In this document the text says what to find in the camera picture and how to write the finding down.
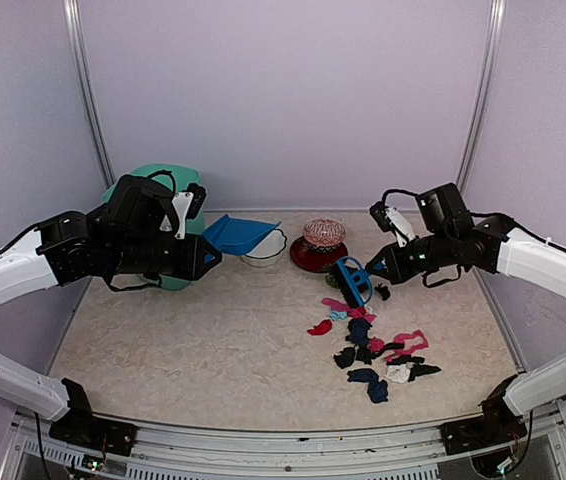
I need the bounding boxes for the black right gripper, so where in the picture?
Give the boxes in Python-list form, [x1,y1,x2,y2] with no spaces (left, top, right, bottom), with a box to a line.
[365,228,457,285]

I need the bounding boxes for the blue plastic dustpan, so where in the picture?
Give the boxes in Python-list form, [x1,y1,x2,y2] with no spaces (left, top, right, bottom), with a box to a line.
[203,215,279,257]

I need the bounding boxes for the blue hand brush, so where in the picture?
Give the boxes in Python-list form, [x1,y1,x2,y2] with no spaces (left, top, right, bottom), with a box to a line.
[331,256,374,308]

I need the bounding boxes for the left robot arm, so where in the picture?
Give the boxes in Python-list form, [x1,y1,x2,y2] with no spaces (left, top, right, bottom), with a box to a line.
[0,170,222,445]

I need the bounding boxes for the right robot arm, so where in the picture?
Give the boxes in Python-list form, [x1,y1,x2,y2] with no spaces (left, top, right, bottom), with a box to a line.
[365,183,566,444]

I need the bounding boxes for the white scalloped bowl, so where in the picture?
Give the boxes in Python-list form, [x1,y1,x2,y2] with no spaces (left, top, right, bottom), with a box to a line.
[240,228,287,268]

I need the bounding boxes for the pink patterned inverted bowl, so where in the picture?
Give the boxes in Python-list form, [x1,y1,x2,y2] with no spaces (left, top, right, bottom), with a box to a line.
[302,218,346,248]

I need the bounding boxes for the red patterned bowl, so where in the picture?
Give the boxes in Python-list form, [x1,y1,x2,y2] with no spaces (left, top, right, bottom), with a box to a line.
[290,237,348,274]

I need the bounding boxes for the teal plastic waste bin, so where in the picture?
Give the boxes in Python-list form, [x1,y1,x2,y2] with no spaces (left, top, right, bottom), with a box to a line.
[101,163,209,292]

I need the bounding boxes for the light blue paper scrap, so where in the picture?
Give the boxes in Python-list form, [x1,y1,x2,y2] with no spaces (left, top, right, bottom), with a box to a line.
[329,310,349,322]

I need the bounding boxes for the red paper scrap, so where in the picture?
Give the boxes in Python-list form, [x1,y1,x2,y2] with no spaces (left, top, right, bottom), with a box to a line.
[307,319,333,336]

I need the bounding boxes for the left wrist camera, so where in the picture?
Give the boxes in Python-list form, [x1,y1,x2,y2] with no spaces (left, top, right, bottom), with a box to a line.
[160,183,207,240]

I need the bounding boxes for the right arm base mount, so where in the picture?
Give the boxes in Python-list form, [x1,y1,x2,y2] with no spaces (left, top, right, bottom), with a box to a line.
[439,375,528,455]

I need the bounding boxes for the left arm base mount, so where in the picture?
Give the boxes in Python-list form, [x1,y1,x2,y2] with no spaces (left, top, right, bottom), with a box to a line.
[49,378,137,457]

